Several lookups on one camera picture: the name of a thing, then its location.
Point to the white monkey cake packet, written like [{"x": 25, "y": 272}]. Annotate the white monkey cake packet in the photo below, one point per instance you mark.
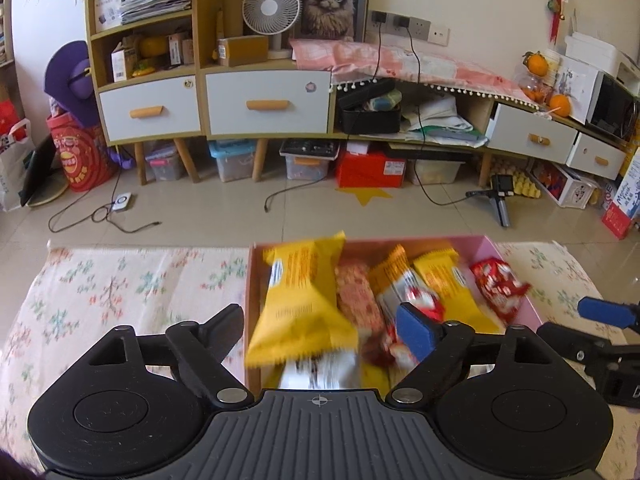
[{"x": 335, "y": 370}]

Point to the yellow waffle sandwich packet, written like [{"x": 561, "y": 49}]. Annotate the yellow waffle sandwich packet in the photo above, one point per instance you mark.
[{"x": 439, "y": 270}]

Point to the white microwave oven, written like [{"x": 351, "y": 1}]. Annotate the white microwave oven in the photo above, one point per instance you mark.
[{"x": 597, "y": 99}]

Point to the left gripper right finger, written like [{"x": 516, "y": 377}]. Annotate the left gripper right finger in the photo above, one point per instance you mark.
[{"x": 440, "y": 349}]

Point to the low curved tv cabinet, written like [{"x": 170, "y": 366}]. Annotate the low curved tv cabinet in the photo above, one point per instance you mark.
[{"x": 515, "y": 129}]

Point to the pink cloth runner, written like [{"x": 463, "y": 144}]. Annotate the pink cloth runner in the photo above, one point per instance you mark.
[{"x": 355, "y": 61}]

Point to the clear orange label packet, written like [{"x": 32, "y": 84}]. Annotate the clear orange label packet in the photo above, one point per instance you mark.
[{"x": 390, "y": 278}]

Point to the red candy packet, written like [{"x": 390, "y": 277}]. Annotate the red candy packet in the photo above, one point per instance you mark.
[
  {"x": 418, "y": 322},
  {"x": 500, "y": 284}
]

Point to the white shopping bag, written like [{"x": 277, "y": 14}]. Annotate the white shopping bag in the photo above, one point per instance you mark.
[{"x": 17, "y": 147}]

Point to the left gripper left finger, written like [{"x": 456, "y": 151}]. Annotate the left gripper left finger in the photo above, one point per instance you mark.
[{"x": 199, "y": 350}]

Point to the orange fruit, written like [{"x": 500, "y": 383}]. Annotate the orange fruit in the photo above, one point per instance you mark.
[
  {"x": 536, "y": 64},
  {"x": 559, "y": 104}
]

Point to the purple plush toy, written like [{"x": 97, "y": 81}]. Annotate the purple plush toy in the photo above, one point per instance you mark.
[{"x": 68, "y": 80}]

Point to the clear bin with keyboard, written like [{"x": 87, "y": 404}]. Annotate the clear bin with keyboard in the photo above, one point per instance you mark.
[{"x": 308, "y": 159}]

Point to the black tripod camera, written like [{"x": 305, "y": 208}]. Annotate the black tripod camera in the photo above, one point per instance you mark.
[{"x": 501, "y": 187}]

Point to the blue white milk carton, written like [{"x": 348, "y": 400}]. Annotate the blue white milk carton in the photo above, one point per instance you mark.
[{"x": 623, "y": 211}]

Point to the yellow egg tray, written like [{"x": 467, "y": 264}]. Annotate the yellow egg tray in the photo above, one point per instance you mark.
[{"x": 522, "y": 183}]

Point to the wooden shelf cabinet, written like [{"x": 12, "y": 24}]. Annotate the wooden shelf cabinet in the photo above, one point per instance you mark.
[{"x": 260, "y": 102}]

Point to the blue lid storage bin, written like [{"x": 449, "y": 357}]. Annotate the blue lid storage bin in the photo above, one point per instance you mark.
[{"x": 234, "y": 158}]

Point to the pink nougat snack bar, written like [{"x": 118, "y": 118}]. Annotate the pink nougat snack bar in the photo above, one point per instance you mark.
[{"x": 357, "y": 302}]

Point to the red shoe box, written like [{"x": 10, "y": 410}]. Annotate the red shoe box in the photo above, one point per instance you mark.
[{"x": 372, "y": 170}]

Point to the orange fruit upper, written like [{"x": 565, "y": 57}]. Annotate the orange fruit upper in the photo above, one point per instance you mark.
[{"x": 536, "y": 64}]

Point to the white desk fan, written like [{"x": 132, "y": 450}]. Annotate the white desk fan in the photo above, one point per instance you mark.
[{"x": 271, "y": 17}]

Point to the floral tablecloth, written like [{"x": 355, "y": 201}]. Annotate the floral tablecloth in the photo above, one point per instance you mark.
[{"x": 81, "y": 293}]

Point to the orange fruit lower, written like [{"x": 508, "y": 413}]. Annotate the orange fruit lower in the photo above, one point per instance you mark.
[{"x": 559, "y": 104}]

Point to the red gift bag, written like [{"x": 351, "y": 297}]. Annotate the red gift bag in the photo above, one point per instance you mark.
[{"x": 83, "y": 153}]

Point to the black storage tray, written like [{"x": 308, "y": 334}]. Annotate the black storage tray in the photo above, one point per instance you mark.
[{"x": 369, "y": 107}]

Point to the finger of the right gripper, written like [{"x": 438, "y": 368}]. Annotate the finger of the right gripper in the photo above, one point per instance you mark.
[{"x": 608, "y": 312}]

